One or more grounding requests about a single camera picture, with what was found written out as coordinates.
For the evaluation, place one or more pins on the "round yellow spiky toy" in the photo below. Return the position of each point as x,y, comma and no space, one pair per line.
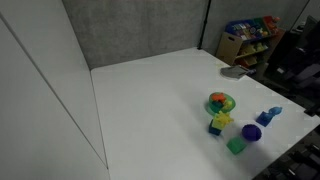
222,120

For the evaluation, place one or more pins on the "dark teal toy piece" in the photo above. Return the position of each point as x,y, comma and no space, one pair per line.
216,106

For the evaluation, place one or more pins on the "orange toy piece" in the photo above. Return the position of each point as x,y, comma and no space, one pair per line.
219,97

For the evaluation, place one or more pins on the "dark blue toy block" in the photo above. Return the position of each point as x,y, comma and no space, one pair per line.
213,130

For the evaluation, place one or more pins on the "small yellow toy piece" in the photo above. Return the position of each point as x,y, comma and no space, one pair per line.
228,105

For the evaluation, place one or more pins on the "green translucent bowl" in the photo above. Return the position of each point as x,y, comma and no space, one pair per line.
230,100

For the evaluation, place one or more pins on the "wooden toy storage shelf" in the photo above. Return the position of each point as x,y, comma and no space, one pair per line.
230,46

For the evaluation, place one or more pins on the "green square toy block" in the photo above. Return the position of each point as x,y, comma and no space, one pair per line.
236,145

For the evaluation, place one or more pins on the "purple ball toy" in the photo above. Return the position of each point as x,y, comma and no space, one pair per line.
251,132

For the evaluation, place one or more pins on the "blue toy bin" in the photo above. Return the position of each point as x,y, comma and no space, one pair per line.
240,29

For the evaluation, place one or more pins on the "blue square toy block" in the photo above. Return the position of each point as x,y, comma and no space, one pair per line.
264,118

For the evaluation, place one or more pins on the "light blue toy figure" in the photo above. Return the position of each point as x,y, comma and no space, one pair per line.
275,110

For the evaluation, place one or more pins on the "red toy bin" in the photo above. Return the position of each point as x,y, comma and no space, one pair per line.
271,22

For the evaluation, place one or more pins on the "grey flat pad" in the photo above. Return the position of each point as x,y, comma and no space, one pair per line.
234,71

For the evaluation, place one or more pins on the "black vertical pole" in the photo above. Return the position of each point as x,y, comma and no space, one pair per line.
204,25

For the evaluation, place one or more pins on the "dark equipment rack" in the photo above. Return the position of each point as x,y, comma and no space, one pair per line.
296,161

